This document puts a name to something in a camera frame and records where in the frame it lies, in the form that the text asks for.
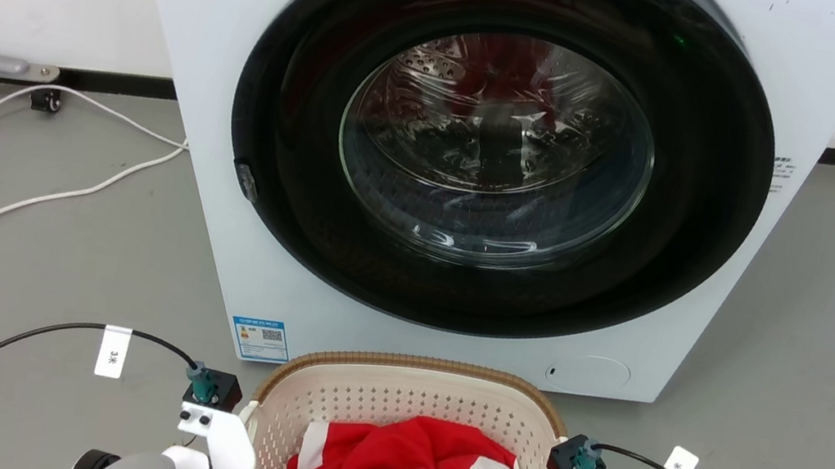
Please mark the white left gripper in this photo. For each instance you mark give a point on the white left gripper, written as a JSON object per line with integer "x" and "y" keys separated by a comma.
{"x": 232, "y": 447}

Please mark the beige plastic laundry basket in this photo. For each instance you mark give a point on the beige plastic laundry basket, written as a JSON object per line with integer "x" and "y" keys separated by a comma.
{"x": 393, "y": 396}

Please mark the blue energy label sticker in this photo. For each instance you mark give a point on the blue energy label sticker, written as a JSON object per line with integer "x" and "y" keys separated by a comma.
{"x": 259, "y": 338}

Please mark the black round washer door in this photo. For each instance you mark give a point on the black round washer door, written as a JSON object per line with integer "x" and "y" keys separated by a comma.
{"x": 301, "y": 126}

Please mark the white front-load washing machine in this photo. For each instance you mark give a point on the white front-load washing machine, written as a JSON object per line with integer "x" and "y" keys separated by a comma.
{"x": 192, "y": 27}

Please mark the red clothing inside drum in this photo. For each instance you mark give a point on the red clothing inside drum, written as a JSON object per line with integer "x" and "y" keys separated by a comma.
{"x": 491, "y": 72}

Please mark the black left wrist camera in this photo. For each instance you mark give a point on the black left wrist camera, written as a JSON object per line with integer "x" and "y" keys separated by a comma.
{"x": 222, "y": 389}

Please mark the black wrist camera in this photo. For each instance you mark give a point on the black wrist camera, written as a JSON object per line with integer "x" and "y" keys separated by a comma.
{"x": 222, "y": 389}
{"x": 572, "y": 454}

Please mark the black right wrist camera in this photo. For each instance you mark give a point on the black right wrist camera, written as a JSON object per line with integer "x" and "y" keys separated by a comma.
{"x": 572, "y": 454}

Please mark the small black floor bracket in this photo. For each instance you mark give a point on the small black floor bracket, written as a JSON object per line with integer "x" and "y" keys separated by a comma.
{"x": 45, "y": 100}

